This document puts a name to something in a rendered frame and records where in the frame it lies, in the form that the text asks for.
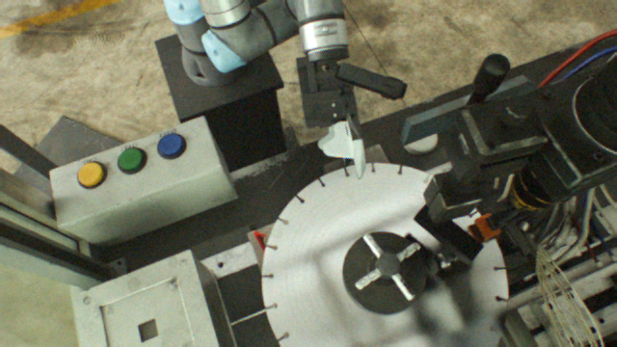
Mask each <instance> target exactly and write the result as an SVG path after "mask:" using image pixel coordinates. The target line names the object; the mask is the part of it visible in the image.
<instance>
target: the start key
mask: <svg viewBox="0 0 617 347"><path fill-rule="evenodd" d="M143 162H144V154H143V153H142V152H141V151H139V150H138V149H137V148H129V149H127V150H125V151H124V152H123V153H122V154H121V156H120V164H121V167H122V168H123V169H124V170H126V171H128V172H133V171H136V170H138V169H139V168H140V167H141V166H142V164H143Z"/></svg>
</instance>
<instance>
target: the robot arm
mask: <svg viewBox="0 0 617 347"><path fill-rule="evenodd" d="M163 1H164V3H165V6H166V11H167V14H168V16H169V18H170V19H171V21H172V23H173V25H174V27H175V30H176V32H177V34H178V36H179V38H180V41H181V43H182V63H183V66H184V69H185V71H186V73H187V75H188V76H189V78H190V79H191V80H193V81H194V82H195V83H197V84H199V85H202V86H206V87H220V86H224V85H226V84H229V83H231V82H233V81H234V80H236V79H237V78H238V77H239V76H240V75H241V74H242V73H243V72H244V70H245V68H246V66H247V64H248V62H249V61H250V60H252V59H254V58H256V57H258V56H259V55H261V54H263V53H265V52H266V51H268V50H270V49H272V48H274V47H276V46H278V45H281V44H282V43H284V42H286V41H288V40H290V39H292V38H294V37H296V36H300V38H301V44H302V50H303V53H304V54H306V56H305V57H299V58H296V66H297V72H298V79H299V85H300V91H301V98H302V106H303V112H304V118H305V125H306V127H307V128H315V127H319V128H324V127H329V134H328V135H327V136H325V138H324V139H322V140H320V141H319V143H318V146H319V148H321V149H323V150H324V152H325V154H327V155H329V156H335V157H344V162H345V168H347V167H349V164H350V162H351V161H352V159H353V158H354V160H355V165H356V170H357V175H358V178H362V175H363V172H364V169H365V159H364V151H363V145H362V133H361V127H360V122H359V117H358V111H357V103H356V98H355V94H354V91H353V90H354V86H357V87H360V88H363V89H366V90H368V91H371V92H374V93H379V94H380V95H381V96H383V97H385V98H387V99H392V100H395V99H396V98H403V96H404V93H405V92H406V89H408V84H406V83H403V82H402V80H399V79H397V78H394V77H390V76H388V77H387V76H384V75H381V74H378V73H375V72H371V71H368V70H365V69H362V68H360V67H358V66H355V65H352V64H349V63H346V62H341V63H340V64H339V65H337V63H336V61H340V60H345V59H347V58H349V57H350V53H349V48H347V47H348V46H349V39H348V32H347V24H346V17H344V10H343V4H342V0H163ZM322 66H326V67H325V69H326V70H327V71H324V70H323V67H322ZM353 85H354V86H353Z"/></svg>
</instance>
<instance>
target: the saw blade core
mask: <svg viewBox="0 0 617 347"><path fill-rule="evenodd" d="M399 168H400V165H398V164H391V163H374V171H375V172H376V173H373V172H372V171H373V168H372V163H365V169H364V172H363V175H362V178H358V175H357V170H356V165H352V167H348V168H346V170H347V173H348V174H349V175H350V176H348V177H347V176H346V171H345V170H344V169H341V170H337V171H334V172H332V173H328V174H326V175H324V176H322V177H320V179H321V181H322V182H323V184H325V185H326V186H325V187H323V186H322V184H321V182H320V181H319V179H317V180H315V181H314V182H311V184H309V185H308V186H306V187H305V188H304V189H303V190H302V191H300V192H299V193H298V194H297V197H298V198H300V199H301V200H303V201H304V203H301V201H300V200H298V199H297V198H296V197H295V198H294V199H293V200H292V201H291V203H290V204H289V205H288V206H287V207H286V208H285V209H284V210H283V211H282V213H281V215H280V216H279V218H280V219H282V220H285V221H288V224H286V223H285V222H282V221H280V220H279V219H277V221H276V222H275V224H274V226H273V229H272V230H274V231H277V232H279V233H281V234H282V236H281V237H279V236H276V235H274V234H270V237H269V239H268V242H267V245H268V246H272V247H275V246H277V249H276V250H274V249H273V248H269V247H266V249H265V253H264V257H263V265H262V276H270V275H273V277H272V278H271V279H270V278H262V293H263V300H264V305H265V308H268V307H270V306H271V307H272V306H273V304H277V307H276V308H271V309H267V310H266V314H267V317H268V320H269V323H270V326H271V328H272V331H273V333H274V335H275V336H276V337H277V339H280V338H281V337H283V336H284V335H285V334H286V333H289V337H285V338H284V339H282V340H281V341H279V343H280V345H281V346H282V347H497V345H498V342H499V340H500V337H501V334H499V333H498V332H496V331H491V330H490V327H491V326H492V327H494V329H496V330H498V331H500V332H502V331H503V328H504V324H505V319H506V313H507V305H508V303H507V302H503V301H497V300H496V297H499V298H500V299H502V300H508V297H509V286H508V278H507V272H506V269H501V270H496V271H495V270H494V267H497V268H503V267H505V263H504V260H503V256H502V253H501V251H500V248H499V246H498V243H497V240H496V239H491V240H488V242H487V243H485V242H484V237H483V235H482V234H481V232H480V231H479V229H478V227H477V226H476V224H475V222H474V220H475V219H476V218H479V217H481V216H480V214H479V213H478V212H477V213H476V214H474V215H473V216H472V217H471V218H470V217H469V216H466V217H462V218H458V219H454V220H452V221H454V222H455V223H456V224H457V225H459V226H460V227H461V228H463V229H464V230H465V231H466V232H468V233H469V234H470V235H471V236H473V237H474V238H475V240H476V241H478V242H479V243H480V244H481V245H483V246H484V248H483V249H482V250H481V252H480V253H479V254H478V255H477V257H476V258H475V259H474V260H473V261H472V262H471V263H469V264H466V263H465V262H464V261H463V260H460V259H458V260H455V261H451V262H449V263H446V264H445V263H444V261H443V256H442V254H441V251H440V247H441V246H442V244H441V243H440V242H439V241H437V240H436V239H435V238H434V237H433V236H431V235H430V234H429V232H428V231H427V230H425V229H424V228H423V227H421V226H420V225H419V224H418V223H417V222H415V221H414V217H415V215H416V213H417V212H418V211H419V210H420V209H421V208H422V207H423V206H424V205H425V200H424V196H423V195H422V194H423V192H424V190H425V189H426V187H427V185H428V183H429V182H430V180H431V178H432V175H430V176H429V178H428V180H427V183H424V180H425V179H426V177H427V175H428V173H424V172H421V171H418V170H415V169H412V168H408V167H404V165H403V168H401V175H399V174H398V173H399ZM378 231H386V232H391V233H395V234H398V235H400V236H402V237H404V238H405V239H408V240H409V241H410V242H412V243H413V244H414V243H418V244H419V246H420V249H419V252H420V254H421V256H422V258H423V260H424V263H425V267H426V284H425V288H424V291H423V293H422V295H421V297H420V298H419V299H418V301H417V302H416V303H414V304H413V305H412V306H411V307H409V308H407V309H406V310H404V311H402V313H399V314H395V315H390V316H384V315H377V314H373V313H370V312H368V311H366V310H364V309H362V308H361V307H359V306H358V304H357V303H356V302H355V301H354V300H353V299H352V297H351V296H350V294H349V293H348V291H347V289H346V286H345V284H344V280H343V279H342V268H343V264H344V258H345V256H346V254H347V252H348V250H349V248H350V247H351V246H352V245H353V243H354V242H355V241H357V240H358V239H359V238H361V237H362V236H364V235H365V234H367V233H371V232H378Z"/></svg>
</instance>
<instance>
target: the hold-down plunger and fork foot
mask: <svg viewBox="0 0 617 347"><path fill-rule="evenodd" d="M458 139H459V142H460V144H461V146H462V148H463V151H464V153H465V154H467V153H468V151H469V148H468V146H467V144H466V142H465V139H464V137H463V135H462V134H461V135H460V136H459V138H458ZM414 221H415V222H417V223H418V224H419V225H420V226H421V227H423V228H424V229H425V230H427V231H428V232H429V234H430V235H431V236H433V237H434V238H435V239H436V240H437V241H439V242H440V243H441V244H442V246H441V247H440V251H441V254H442V256H443V261H444V263H445V264H446V263H449V262H451V261H452V260H453V259H454V258H456V257H457V256H458V257H459V258H460V260H463V261H464V262H465V263H466V264H469V263H471V262H472V261H473V260H474V259H475V258H476V257H477V255H478V254H479V253H480V252H481V250H482V249H483V248H484V246H483V245H481V244H480V243H479V242H478V241H476V240H475V238H474V237H473V236H471V235H470V234H469V233H468V232H466V231H465V230H464V229H463V228H461V227H460V226H459V225H457V224H456V223H455V222H454V221H452V220H449V221H445V222H440V223H434V222H433V221H432V218H431V216H430V213H429V211H428V207H427V205H426V203H425V205H424V206H423V207H422V208H421V209H420V210H419V211H418V212H417V213H416V215H415V217H414Z"/></svg>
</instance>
